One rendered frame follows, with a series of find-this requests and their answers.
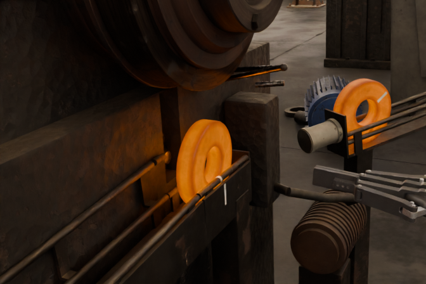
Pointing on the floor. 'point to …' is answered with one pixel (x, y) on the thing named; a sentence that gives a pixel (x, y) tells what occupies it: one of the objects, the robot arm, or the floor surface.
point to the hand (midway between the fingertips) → (335, 179)
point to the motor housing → (327, 241)
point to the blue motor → (323, 99)
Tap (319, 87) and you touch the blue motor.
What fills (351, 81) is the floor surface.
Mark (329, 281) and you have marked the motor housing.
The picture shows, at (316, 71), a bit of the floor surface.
